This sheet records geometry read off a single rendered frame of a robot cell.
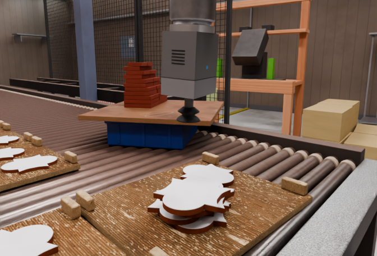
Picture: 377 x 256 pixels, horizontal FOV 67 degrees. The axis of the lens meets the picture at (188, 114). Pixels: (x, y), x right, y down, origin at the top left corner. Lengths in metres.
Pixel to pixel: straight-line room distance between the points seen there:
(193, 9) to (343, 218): 0.52
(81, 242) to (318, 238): 0.43
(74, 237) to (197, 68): 0.36
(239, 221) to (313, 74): 6.79
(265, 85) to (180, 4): 3.61
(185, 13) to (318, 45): 6.87
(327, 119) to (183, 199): 2.79
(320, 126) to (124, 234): 2.87
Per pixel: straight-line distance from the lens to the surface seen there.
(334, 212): 0.73
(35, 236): 0.58
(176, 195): 0.55
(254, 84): 4.08
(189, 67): 0.45
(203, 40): 0.46
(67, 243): 0.57
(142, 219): 0.60
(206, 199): 0.54
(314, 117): 3.26
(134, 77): 1.26
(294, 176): 0.89
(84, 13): 2.37
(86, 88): 2.35
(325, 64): 7.25
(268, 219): 0.61
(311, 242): 0.61
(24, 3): 12.29
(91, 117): 1.12
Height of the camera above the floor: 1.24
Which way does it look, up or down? 10 degrees down
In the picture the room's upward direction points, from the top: straight up
